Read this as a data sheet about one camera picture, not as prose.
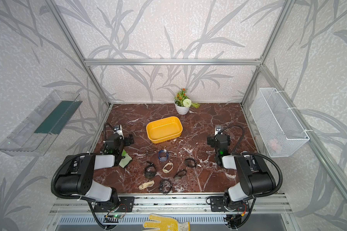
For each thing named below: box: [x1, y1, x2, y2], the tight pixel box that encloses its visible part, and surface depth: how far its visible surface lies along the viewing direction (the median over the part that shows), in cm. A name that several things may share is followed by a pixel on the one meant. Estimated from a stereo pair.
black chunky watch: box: [144, 160, 157, 180], surface depth 87 cm
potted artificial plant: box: [173, 88, 201, 116], surface depth 106 cm
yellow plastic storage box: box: [146, 115, 184, 144], surface depth 105 cm
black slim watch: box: [185, 157, 198, 168], surface depth 90 cm
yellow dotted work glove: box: [142, 213, 191, 231], surface depth 69 cm
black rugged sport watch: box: [158, 179, 173, 194], surface depth 80 cm
